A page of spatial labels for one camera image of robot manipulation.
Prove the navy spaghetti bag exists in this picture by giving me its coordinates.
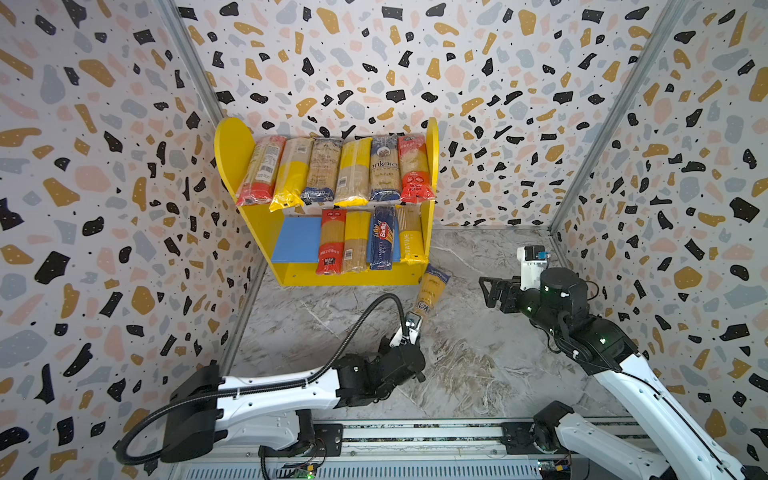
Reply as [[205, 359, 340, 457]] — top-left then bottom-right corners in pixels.
[[410, 264, 451, 324]]

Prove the yellow spaghetti bag with text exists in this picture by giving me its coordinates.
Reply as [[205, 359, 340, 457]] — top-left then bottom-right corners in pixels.
[[396, 205, 427, 265]]

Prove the blue Barilla spaghetti bag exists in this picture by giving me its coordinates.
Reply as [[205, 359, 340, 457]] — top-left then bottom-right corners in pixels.
[[369, 206, 396, 271]]

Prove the blue white spaghetti bag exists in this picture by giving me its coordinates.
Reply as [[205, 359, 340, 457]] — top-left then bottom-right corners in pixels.
[[370, 136, 401, 202]]

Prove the yellow top spaghetti bag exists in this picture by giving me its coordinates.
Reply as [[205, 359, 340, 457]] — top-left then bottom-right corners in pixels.
[[334, 137, 372, 208]]

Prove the dark blue spaghetti bag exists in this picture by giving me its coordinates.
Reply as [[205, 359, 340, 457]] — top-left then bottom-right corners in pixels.
[[301, 138, 343, 205]]

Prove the long yellow spaghetti bag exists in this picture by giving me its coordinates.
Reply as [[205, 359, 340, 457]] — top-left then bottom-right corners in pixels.
[[269, 137, 314, 212]]

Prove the red label spaghetti bag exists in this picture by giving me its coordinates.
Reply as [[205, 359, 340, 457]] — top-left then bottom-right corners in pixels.
[[236, 135, 287, 207]]

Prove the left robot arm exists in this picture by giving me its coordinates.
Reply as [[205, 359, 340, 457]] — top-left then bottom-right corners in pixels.
[[160, 344, 426, 463]]

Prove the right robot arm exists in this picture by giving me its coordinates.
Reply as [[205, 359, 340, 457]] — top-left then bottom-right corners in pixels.
[[479, 268, 767, 479]]

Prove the yellow shelf unit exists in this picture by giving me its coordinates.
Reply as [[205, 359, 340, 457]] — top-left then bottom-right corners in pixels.
[[214, 118, 427, 287]]

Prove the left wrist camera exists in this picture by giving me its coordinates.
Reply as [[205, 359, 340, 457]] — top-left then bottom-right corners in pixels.
[[389, 311, 423, 347]]

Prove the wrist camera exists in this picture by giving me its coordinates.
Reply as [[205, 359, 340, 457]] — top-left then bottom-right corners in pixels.
[[517, 245, 550, 290], [389, 311, 423, 347]]

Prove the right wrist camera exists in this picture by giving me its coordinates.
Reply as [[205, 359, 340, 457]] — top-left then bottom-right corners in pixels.
[[517, 245, 550, 290]]

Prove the black corrugated cable conduit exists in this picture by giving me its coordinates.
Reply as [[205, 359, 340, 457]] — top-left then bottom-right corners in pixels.
[[113, 292, 408, 467]]

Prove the metal base rail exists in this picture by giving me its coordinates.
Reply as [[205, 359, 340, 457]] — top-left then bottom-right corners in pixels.
[[179, 418, 676, 480]]

